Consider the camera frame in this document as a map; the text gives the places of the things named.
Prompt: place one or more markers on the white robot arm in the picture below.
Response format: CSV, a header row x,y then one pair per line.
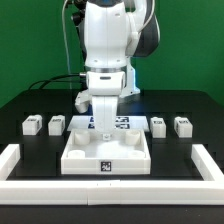
x,y
114,32

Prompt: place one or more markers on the white marker sheet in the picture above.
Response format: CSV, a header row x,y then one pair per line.
x,y
122,122

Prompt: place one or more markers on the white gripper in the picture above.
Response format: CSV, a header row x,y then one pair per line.
x,y
104,110

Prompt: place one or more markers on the white square tabletop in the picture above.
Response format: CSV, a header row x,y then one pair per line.
x,y
87,153

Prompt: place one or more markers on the white U-shaped fence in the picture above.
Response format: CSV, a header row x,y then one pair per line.
x,y
208,191

